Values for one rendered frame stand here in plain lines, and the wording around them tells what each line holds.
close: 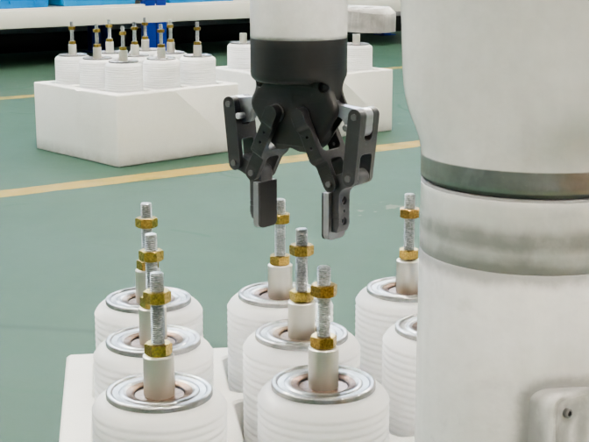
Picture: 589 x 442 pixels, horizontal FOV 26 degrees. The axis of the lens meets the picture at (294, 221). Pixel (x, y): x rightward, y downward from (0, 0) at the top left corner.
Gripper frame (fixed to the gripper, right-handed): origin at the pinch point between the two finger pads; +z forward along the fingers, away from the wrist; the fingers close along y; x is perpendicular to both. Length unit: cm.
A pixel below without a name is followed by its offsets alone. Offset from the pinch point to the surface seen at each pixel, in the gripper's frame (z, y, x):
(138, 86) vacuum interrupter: 16, -169, 149
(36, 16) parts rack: 12, -366, 284
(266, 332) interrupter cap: 9.7, -2.0, -1.6
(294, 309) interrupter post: 7.5, 0.3, -1.0
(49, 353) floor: 35, -70, 33
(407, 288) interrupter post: 9.5, 0.1, 15.8
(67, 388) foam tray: 17.1, -20.3, -7.0
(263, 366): 11.3, 0.0, -4.5
